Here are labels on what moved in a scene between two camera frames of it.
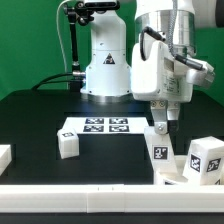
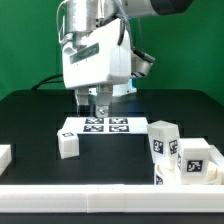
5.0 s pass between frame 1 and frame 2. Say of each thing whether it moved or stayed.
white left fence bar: stayed
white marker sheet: stayed
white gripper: moved
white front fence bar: stayed
